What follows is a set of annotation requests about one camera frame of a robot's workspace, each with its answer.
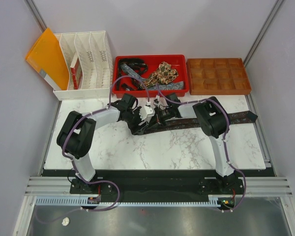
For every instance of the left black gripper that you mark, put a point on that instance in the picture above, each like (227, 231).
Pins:
(134, 129)

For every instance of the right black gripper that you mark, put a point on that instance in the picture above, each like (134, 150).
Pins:
(158, 118)

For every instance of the brown blue patterned tie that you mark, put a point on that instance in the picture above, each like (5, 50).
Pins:
(185, 123)

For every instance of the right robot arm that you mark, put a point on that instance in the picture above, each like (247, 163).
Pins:
(212, 119)

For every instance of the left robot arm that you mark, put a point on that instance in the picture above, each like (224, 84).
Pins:
(76, 135)

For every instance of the light blue paisley tie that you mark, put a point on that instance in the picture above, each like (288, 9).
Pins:
(171, 86)

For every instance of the black dark tie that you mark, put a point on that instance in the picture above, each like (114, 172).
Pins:
(134, 67)

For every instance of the floral beige green tie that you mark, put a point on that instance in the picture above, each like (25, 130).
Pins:
(163, 75)

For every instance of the red plastic tray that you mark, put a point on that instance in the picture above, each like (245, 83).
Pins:
(177, 61)

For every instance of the orange compartment tray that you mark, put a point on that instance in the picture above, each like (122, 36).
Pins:
(217, 76)

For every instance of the white file organizer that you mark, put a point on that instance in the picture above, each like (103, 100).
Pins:
(94, 54)

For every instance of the red book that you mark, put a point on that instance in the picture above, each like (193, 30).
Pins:
(76, 71)

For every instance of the orange folder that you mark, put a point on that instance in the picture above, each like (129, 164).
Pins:
(46, 58)

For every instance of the white crumpled paper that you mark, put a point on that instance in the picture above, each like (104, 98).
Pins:
(65, 221)

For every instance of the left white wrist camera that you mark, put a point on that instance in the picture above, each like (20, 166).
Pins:
(146, 113)

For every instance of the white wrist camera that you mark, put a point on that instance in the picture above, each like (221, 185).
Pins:
(157, 101)
(146, 113)

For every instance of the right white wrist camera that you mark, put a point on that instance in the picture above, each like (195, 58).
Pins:
(157, 101)

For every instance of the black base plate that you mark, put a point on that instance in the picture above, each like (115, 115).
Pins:
(164, 185)

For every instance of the grey cable duct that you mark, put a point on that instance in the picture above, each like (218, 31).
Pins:
(85, 201)

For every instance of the aluminium frame rail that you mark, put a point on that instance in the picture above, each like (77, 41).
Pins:
(256, 186)

